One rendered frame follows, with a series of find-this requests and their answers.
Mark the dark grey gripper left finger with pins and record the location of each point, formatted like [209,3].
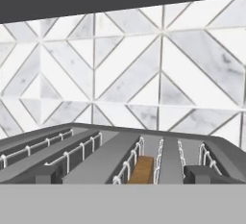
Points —
[48,171]

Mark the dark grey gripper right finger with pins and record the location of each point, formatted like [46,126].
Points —
[197,171]

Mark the brown bread slice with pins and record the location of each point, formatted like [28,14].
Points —
[142,170]

